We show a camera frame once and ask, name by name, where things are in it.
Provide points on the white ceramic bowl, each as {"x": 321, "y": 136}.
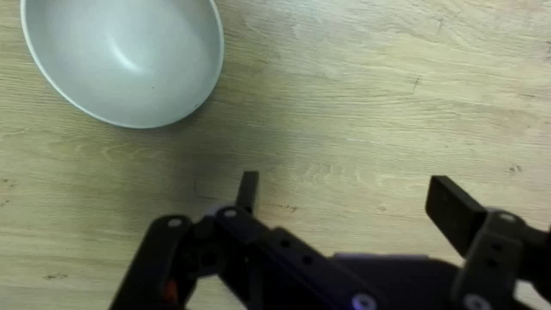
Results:
{"x": 123, "y": 54}

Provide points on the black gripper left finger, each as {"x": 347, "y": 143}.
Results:
{"x": 269, "y": 264}

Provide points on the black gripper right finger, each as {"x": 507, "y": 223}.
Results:
{"x": 488, "y": 252}

